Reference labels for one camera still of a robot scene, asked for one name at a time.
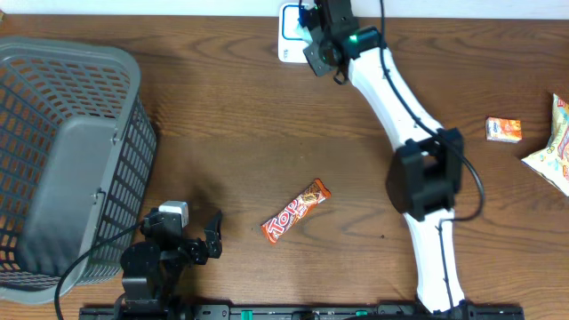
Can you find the red chocolate bar wrapper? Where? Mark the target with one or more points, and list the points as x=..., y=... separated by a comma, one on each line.
x=295, y=211

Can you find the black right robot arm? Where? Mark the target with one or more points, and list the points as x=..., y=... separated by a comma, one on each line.
x=425, y=170

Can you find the large yellow snack bag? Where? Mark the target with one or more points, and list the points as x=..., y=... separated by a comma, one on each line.
x=552, y=161

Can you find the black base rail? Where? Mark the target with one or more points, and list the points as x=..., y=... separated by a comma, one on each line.
x=266, y=312

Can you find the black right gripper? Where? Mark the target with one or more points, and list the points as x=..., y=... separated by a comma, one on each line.
x=316, y=62

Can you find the white barcode scanner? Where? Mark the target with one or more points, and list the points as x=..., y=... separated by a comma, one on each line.
x=289, y=46

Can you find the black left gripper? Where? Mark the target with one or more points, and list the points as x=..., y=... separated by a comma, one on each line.
x=212, y=233

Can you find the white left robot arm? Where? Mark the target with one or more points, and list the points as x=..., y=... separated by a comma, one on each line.
x=152, y=268

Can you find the orange tissue pack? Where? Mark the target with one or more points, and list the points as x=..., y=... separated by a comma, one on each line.
x=503, y=130

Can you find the grey plastic lattice basket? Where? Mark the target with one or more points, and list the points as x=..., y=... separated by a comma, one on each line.
x=77, y=149

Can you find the light teal wipes packet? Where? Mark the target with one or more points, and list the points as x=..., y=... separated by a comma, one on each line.
x=304, y=34

